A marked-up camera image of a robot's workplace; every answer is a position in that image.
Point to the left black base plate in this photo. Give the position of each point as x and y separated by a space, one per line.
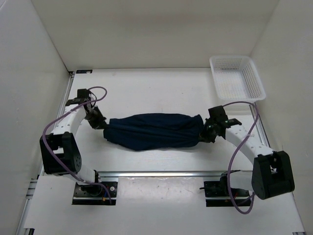
95 195

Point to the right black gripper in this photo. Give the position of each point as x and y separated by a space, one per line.
203 136

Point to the white plastic mesh basket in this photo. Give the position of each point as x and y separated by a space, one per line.
236 79

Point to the navy blue shorts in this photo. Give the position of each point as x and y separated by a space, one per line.
154 131

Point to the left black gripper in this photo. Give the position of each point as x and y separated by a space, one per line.
100 123

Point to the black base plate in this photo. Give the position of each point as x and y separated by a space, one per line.
95 195
216 196

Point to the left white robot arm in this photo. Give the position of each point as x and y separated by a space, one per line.
59 150

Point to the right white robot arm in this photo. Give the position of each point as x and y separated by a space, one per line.
271 174

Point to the aluminium front rail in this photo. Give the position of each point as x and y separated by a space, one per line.
162 174

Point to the black label strip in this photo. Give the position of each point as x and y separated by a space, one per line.
84 71

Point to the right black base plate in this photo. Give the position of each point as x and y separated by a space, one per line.
216 196

